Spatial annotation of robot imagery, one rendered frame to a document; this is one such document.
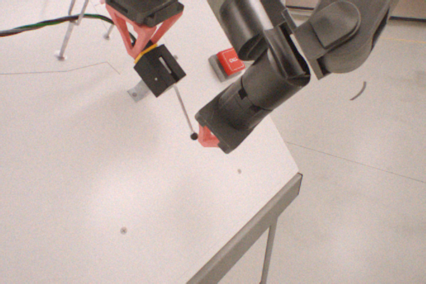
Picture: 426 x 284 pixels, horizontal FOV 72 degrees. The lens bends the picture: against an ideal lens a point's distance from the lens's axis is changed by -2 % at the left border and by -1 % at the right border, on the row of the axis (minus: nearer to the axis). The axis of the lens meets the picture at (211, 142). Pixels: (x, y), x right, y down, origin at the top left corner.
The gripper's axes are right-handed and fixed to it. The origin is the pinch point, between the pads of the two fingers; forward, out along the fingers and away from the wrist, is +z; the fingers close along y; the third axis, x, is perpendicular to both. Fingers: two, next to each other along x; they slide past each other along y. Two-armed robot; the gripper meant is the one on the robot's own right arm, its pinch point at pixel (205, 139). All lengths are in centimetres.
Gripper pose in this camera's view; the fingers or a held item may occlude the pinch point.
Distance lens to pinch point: 46.1
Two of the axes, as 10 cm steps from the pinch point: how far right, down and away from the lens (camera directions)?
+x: 6.7, 7.4, 0.2
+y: -5.8, 5.4, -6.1
